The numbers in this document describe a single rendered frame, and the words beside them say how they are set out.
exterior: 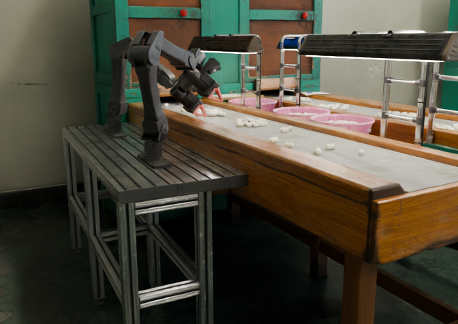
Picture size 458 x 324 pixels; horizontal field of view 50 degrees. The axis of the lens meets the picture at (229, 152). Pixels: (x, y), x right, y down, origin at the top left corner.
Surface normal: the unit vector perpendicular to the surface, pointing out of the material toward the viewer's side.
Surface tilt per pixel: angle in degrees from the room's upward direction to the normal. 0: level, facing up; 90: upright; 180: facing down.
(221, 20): 90
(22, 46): 90
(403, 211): 90
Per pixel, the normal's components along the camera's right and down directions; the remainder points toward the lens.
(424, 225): 0.48, 0.19
